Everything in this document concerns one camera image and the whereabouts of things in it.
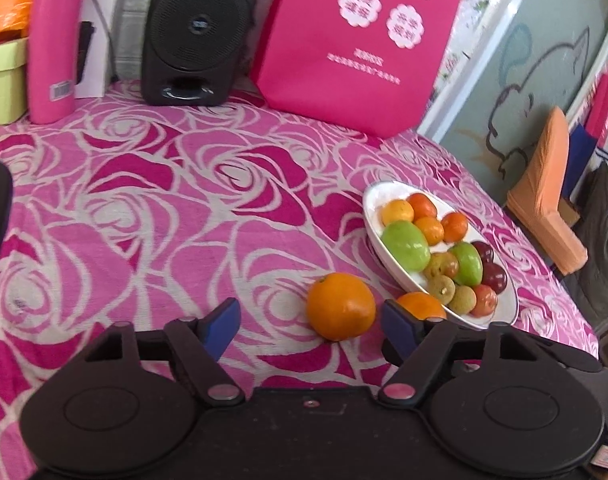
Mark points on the pink thermos bottle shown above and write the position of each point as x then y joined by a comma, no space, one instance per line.
54,50

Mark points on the large orange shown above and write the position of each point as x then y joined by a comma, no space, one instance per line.
421,305
340,305

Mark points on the small red-green jujube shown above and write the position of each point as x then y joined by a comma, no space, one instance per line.
439,264

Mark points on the green jujube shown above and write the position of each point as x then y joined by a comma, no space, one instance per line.
406,246
466,262

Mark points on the deep orange mandarin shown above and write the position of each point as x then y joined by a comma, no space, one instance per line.
422,204
454,226

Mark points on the brown longan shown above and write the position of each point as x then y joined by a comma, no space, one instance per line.
462,299
441,288

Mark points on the dark red plum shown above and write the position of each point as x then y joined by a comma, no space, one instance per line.
483,250
494,277

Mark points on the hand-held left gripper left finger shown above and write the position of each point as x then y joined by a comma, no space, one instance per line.
221,325

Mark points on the hanging blue bag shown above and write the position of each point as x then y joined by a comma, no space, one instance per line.
581,160

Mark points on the cartoon painted glass door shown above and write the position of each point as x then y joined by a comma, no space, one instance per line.
523,85

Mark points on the light green box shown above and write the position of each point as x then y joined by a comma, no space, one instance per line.
4,85

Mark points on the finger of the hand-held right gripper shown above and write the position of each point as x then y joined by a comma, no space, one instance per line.
568,355

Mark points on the white plate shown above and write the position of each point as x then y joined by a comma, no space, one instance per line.
378,200

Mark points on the pink rose printed tablecloth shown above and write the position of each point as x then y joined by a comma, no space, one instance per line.
134,185

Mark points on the white box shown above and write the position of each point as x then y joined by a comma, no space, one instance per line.
96,50

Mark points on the orange covered chair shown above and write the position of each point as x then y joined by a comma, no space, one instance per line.
548,190

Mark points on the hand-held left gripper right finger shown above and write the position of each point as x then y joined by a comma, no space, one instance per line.
398,327

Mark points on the black speaker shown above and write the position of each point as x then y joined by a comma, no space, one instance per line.
199,35

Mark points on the small red jujube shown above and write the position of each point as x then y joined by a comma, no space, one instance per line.
484,301

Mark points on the hanging pink bag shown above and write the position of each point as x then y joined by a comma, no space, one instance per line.
606,105

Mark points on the pink tote bag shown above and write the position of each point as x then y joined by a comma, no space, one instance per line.
344,60

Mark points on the dark hanging jacket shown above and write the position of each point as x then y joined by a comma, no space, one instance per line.
598,250

